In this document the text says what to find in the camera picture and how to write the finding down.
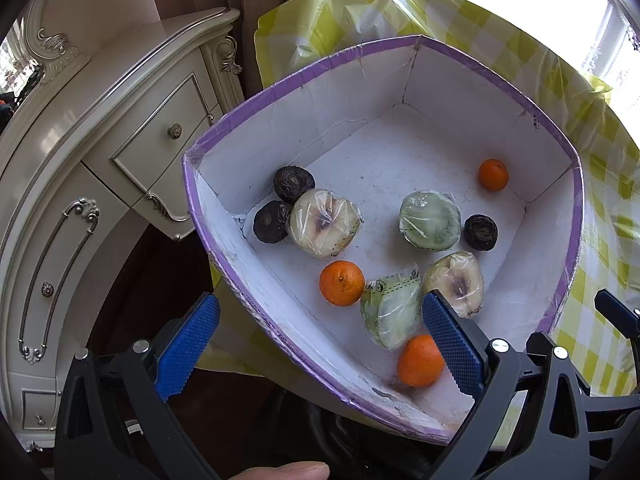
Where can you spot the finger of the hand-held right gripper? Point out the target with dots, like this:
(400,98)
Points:
(620,412)
(617,310)

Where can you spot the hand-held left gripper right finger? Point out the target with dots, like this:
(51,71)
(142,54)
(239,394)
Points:
(452,342)

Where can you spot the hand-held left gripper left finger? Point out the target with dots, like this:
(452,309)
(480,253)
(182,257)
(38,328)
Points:
(187,345)

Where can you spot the small orange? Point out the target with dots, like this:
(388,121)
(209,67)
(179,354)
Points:
(493,175)
(342,283)
(417,362)

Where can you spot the plastic-wrapped apple half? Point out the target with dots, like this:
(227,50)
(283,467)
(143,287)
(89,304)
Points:
(457,280)
(322,222)

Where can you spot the plastic-wrapped green cabbage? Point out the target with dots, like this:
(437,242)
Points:
(430,220)
(390,315)

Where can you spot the dark brown round fruit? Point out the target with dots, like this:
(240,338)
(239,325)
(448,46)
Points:
(480,232)
(270,222)
(294,184)

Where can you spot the purple-rimmed white cardboard box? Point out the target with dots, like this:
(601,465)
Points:
(380,160)

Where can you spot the person's left hand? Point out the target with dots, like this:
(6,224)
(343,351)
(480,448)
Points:
(285,474)

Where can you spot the yellow checkered plastic tablecloth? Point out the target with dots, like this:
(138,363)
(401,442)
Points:
(600,185)

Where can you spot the dark clothing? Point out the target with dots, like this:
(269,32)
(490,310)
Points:
(350,440)

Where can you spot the cream ornate dresser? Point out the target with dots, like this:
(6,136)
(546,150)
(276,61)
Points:
(75,185)

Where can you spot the sheer floral curtain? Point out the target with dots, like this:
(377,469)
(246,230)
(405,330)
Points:
(607,50)

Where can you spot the ornate framed mirror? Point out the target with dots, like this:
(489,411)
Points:
(55,45)

